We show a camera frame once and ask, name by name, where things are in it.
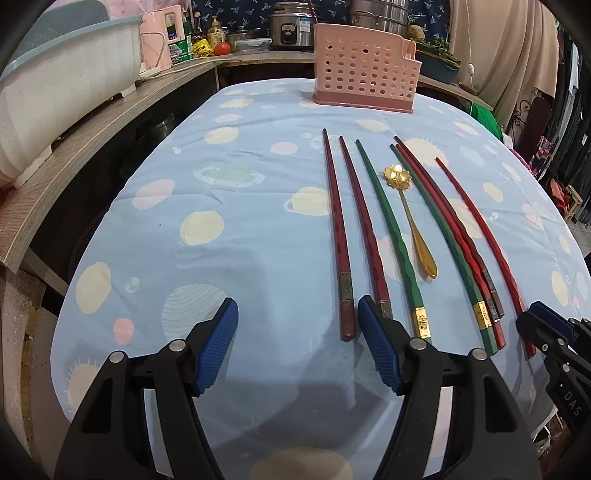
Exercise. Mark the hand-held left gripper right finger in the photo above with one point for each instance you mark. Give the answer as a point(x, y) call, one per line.
point(378, 341)

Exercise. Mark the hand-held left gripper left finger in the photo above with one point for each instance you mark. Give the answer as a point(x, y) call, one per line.
point(217, 346)

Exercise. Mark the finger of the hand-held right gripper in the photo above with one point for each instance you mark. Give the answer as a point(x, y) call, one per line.
point(538, 323)
point(582, 333)

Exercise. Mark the green chopstick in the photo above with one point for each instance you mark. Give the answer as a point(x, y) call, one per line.
point(392, 230)
point(488, 338)

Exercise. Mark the dark red chopstick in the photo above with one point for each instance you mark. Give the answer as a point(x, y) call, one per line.
point(339, 240)
point(364, 221)
point(493, 295)

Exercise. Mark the gold flower spoon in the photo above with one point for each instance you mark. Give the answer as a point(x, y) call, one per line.
point(427, 258)

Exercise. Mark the pink perforated utensil basket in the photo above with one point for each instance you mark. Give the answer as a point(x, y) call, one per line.
point(360, 69)

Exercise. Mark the light blue printed tablecloth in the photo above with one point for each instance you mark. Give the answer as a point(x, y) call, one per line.
point(254, 221)

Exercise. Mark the pink floral cloth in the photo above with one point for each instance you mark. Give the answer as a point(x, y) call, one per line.
point(544, 152)

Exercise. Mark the hanging dark clothes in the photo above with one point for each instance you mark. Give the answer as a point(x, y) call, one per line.
point(572, 115)

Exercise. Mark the green bag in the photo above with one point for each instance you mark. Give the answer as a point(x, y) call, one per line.
point(487, 117)

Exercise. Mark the blue plastic basin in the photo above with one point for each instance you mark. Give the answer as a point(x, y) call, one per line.
point(438, 71)

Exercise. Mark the beige curtain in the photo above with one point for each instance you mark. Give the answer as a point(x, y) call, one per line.
point(508, 46)

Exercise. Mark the white power strip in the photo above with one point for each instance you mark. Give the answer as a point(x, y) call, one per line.
point(154, 74)

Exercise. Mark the white plastic tub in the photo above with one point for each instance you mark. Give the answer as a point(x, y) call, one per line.
point(55, 106)

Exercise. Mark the green leafy vegetables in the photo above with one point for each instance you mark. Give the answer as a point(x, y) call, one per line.
point(438, 48)

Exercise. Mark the red tomato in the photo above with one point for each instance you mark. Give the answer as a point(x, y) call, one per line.
point(222, 48)

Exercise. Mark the yellow snack packet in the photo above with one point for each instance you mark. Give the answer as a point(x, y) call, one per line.
point(202, 47)

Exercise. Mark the green labelled container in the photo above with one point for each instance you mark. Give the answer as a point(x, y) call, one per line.
point(181, 48)

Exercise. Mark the glass container green lid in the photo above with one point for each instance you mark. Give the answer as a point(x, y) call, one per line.
point(253, 45)

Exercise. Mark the potato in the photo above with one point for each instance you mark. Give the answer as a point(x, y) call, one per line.
point(415, 32)

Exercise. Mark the small steel pot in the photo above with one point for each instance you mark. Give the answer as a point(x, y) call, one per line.
point(240, 34)

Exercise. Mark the yellow pump bottle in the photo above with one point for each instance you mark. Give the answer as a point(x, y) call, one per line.
point(215, 32)

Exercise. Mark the pink countertop appliance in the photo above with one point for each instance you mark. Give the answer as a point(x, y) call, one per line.
point(159, 37)

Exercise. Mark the steel rice cooker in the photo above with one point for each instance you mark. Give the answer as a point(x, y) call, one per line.
point(291, 27)

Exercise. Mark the stacked steel steamer pot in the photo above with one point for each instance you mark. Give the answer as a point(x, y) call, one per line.
point(376, 14)

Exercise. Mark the dark blue printed cloth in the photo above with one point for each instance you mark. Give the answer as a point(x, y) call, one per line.
point(244, 11)

